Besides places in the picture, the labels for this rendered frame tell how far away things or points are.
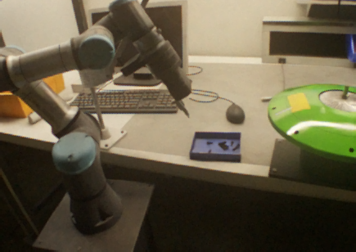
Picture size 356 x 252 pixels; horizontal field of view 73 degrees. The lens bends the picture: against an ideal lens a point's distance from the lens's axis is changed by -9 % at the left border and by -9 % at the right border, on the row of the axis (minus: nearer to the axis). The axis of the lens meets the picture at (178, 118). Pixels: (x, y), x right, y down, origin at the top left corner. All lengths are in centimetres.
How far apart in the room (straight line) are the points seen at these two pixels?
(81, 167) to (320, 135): 45
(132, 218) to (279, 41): 115
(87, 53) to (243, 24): 110
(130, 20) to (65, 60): 17
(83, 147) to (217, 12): 112
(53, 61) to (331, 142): 50
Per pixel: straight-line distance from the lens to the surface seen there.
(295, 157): 68
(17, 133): 105
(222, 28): 149
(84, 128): 64
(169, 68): 59
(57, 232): 69
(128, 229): 63
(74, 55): 49
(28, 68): 51
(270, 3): 144
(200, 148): 71
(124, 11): 58
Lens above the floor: 134
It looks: 29 degrees down
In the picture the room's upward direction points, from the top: 6 degrees counter-clockwise
